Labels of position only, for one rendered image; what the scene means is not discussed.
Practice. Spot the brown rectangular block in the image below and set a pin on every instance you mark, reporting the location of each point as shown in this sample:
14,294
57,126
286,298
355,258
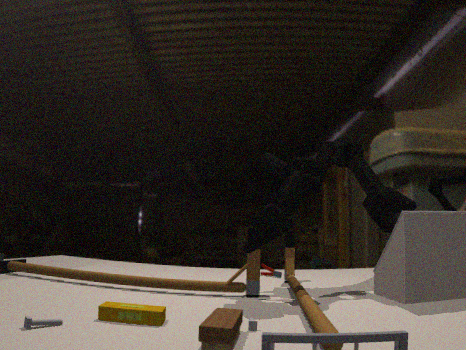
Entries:
221,329

